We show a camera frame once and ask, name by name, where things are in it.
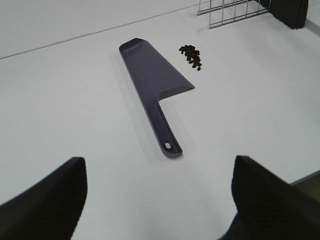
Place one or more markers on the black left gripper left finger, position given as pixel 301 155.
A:
pixel 50 209

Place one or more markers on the grey hand brush black bristles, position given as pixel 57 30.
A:
pixel 293 13

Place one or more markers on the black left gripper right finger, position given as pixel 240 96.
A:
pixel 269 208

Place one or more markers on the metal wire dish rack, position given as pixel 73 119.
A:
pixel 225 12

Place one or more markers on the pile of coffee beans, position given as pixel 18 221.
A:
pixel 192 56

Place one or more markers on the grey plastic dustpan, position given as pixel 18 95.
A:
pixel 154 79

